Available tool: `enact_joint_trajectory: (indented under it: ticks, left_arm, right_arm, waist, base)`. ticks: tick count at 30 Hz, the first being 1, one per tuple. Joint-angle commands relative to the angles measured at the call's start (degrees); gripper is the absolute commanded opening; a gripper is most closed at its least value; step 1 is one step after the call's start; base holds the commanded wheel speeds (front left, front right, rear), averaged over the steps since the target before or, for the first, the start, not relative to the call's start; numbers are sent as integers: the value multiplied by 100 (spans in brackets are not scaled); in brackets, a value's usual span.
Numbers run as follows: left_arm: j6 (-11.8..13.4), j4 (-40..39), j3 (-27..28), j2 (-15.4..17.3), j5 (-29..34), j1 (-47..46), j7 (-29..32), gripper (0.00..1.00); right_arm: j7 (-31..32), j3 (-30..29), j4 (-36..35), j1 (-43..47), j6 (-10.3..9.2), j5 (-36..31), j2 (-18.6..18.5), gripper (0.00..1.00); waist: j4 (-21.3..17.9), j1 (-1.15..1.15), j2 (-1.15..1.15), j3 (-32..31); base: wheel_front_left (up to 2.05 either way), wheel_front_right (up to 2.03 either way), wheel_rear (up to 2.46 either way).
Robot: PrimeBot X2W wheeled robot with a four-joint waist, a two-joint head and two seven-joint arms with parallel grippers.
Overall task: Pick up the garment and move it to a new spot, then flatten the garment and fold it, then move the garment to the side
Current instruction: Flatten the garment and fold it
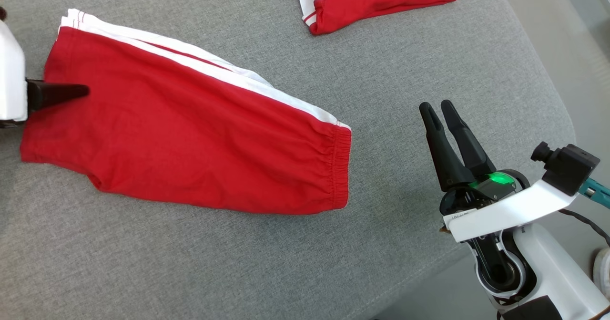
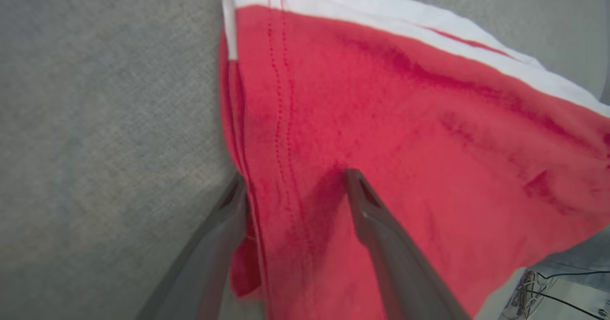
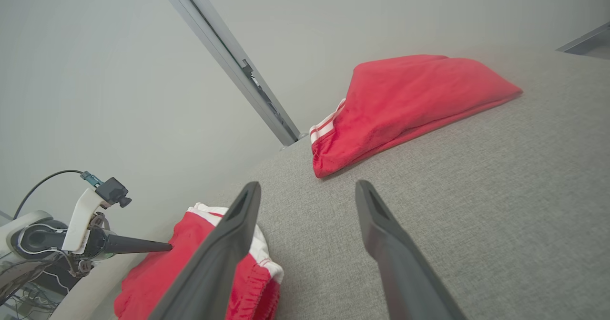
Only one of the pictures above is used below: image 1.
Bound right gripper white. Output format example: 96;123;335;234
419;99;580;244

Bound red white-striped shorts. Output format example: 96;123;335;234
20;8;352;216

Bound right teal plug camera cable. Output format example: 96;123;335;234
558;177;610;248

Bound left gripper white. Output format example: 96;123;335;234
0;20;90;129

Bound white round base part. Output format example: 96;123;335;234
592;248;610;289

